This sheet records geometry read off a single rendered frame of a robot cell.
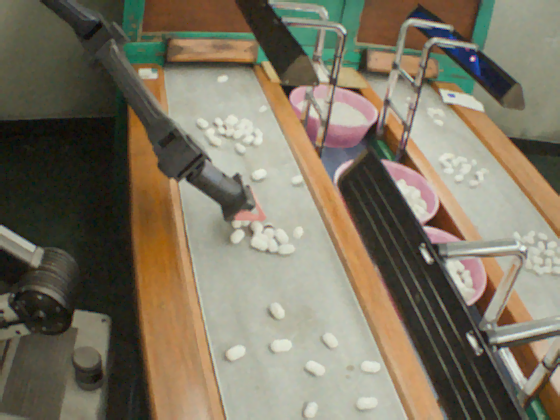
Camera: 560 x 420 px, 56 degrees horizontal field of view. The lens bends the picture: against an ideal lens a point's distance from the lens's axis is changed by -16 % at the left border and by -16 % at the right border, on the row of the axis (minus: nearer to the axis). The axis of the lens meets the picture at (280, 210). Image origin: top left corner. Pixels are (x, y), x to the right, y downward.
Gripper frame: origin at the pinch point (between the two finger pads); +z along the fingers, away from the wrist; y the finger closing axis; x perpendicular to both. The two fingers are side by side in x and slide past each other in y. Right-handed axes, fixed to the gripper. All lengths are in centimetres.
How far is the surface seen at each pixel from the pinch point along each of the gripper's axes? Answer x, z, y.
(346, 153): -15, 33, 40
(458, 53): -60, 27, 33
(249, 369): 7.6, -7.8, -39.0
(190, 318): 11.2, -15.7, -28.5
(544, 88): -118, 195, 161
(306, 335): 0.3, 1.6, -32.1
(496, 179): -46, 60, 18
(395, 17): -57, 37, 84
